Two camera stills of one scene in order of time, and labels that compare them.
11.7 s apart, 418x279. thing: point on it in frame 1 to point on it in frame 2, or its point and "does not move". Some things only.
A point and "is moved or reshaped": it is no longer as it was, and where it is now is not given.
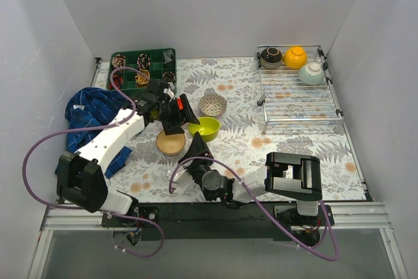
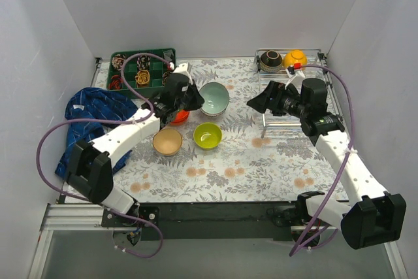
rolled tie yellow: (142, 80) does not move
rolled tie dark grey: (168, 59) does not move
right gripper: (196, 157) to (272, 98)
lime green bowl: (208, 129) is moved or reshaped
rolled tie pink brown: (118, 61) does not move
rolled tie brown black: (168, 76) does not move
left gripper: (174, 113) to (189, 95)
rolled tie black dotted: (143, 61) does not move
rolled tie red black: (117, 81) does not move
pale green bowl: (311, 73) is moved or reshaped
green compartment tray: (159, 63) does not move
